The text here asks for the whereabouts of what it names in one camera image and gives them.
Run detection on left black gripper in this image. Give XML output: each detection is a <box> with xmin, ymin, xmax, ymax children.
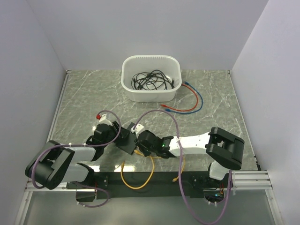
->
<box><xmin>102</xmin><ymin>120</ymin><xmax>130</xmax><ymax>147</ymax></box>

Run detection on black network switch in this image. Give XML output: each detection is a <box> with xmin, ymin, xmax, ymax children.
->
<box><xmin>114</xmin><ymin>122</ymin><xmax>136</xmax><ymax>155</ymax></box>

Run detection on yellow ethernet cable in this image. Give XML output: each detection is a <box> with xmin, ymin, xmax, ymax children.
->
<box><xmin>154</xmin><ymin>154</ymin><xmax>186</xmax><ymax>183</ymax></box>
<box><xmin>120</xmin><ymin>151</ymin><xmax>155</xmax><ymax>190</ymax></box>

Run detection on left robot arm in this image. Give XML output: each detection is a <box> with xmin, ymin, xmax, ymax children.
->
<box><xmin>34</xmin><ymin>121</ymin><xmax>135</xmax><ymax>190</ymax></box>

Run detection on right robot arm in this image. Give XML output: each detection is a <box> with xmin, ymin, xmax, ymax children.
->
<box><xmin>131</xmin><ymin>124</ymin><xmax>245</xmax><ymax>187</ymax></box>

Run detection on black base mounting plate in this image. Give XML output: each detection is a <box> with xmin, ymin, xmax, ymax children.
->
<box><xmin>67</xmin><ymin>171</ymin><xmax>233</xmax><ymax>203</ymax></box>

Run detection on white plastic tub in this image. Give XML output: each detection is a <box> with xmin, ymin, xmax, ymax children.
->
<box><xmin>120</xmin><ymin>55</ymin><xmax>182</xmax><ymax>102</ymax></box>

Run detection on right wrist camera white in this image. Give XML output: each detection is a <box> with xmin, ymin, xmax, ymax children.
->
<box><xmin>130</xmin><ymin>124</ymin><xmax>145</xmax><ymax>135</ymax></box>

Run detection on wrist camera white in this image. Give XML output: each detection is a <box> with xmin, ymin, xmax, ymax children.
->
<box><xmin>130</xmin><ymin>124</ymin><xmax>145</xmax><ymax>135</ymax></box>
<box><xmin>96</xmin><ymin>113</ymin><xmax>113</xmax><ymax>126</ymax></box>

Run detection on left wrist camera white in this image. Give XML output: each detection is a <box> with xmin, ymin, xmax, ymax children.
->
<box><xmin>96</xmin><ymin>113</ymin><xmax>113</xmax><ymax>126</ymax></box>

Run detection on red ethernet cable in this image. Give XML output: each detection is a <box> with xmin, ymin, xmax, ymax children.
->
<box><xmin>161</xmin><ymin>84</ymin><xmax>199</xmax><ymax>113</ymax></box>

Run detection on tangled black cables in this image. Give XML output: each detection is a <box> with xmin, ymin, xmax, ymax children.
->
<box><xmin>131</xmin><ymin>69</ymin><xmax>176</xmax><ymax>91</ymax></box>

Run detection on blue ethernet cable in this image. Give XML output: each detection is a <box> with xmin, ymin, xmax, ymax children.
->
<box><xmin>165</xmin><ymin>81</ymin><xmax>204</xmax><ymax>113</ymax></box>

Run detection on aluminium frame rail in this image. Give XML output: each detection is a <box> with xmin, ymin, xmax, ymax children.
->
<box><xmin>25</xmin><ymin>171</ymin><xmax>273</xmax><ymax>192</ymax></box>

